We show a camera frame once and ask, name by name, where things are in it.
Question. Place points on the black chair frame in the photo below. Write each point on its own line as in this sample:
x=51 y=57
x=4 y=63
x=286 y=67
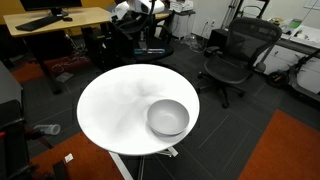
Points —
x=13 y=146

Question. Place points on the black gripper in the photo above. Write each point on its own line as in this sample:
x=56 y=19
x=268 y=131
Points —
x=128 y=25

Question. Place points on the white table base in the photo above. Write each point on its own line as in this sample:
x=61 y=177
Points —
x=118 y=163

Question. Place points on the clear plastic cup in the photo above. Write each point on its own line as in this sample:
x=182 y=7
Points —
x=48 y=129

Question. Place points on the black computer monitor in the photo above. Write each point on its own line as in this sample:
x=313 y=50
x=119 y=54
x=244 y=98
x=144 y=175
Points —
x=50 y=3

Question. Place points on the white low cabinet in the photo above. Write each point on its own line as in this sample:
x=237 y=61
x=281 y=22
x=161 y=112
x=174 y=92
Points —
x=183 y=25

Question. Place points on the black electric scooter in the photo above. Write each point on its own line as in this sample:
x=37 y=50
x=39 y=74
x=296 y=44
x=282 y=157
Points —
x=293 y=75

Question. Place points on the green box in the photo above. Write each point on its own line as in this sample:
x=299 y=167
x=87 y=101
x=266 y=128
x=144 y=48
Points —
x=295 y=23

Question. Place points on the black computer mouse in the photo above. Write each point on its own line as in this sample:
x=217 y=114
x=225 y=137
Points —
x=67 y=19

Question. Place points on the black box by wall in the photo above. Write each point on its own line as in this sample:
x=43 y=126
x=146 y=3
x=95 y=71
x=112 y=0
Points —
x=218 y=38

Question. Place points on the long white workbench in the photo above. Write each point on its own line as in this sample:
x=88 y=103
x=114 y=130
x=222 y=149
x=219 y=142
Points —
x=300 y=41

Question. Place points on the black tripod stand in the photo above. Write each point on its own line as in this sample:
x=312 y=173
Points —
x=253 y=8

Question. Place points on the black keyboard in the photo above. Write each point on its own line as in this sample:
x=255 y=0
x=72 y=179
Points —
x=38 y=23

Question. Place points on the black padded office chair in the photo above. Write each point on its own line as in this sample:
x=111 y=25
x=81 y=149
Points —
x=160 y=41

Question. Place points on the light wooden desk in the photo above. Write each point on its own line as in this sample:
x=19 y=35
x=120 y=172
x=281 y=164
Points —
x=66 y=18

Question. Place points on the white round bowl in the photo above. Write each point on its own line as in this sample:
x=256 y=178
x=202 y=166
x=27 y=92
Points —
x=168 y=116

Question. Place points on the small white card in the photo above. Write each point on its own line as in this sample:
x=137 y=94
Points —
x=68 y=158

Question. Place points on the grey flat floor box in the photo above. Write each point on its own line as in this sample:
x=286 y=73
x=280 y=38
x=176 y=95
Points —
x=64 y=77

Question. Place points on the clear plastic bag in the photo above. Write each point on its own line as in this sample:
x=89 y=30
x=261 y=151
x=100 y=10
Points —
x=192 y=41

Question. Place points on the grey cabinet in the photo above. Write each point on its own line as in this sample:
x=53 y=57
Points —
x=8 y=83

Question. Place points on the black mesh office chair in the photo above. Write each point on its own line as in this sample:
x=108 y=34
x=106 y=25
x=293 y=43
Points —
x=226 y=68

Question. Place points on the teal whiteboard marker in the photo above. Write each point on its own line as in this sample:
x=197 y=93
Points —
x=149 y=51

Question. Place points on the black computer tower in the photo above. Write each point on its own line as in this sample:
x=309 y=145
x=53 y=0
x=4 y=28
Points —
x=96 y=46

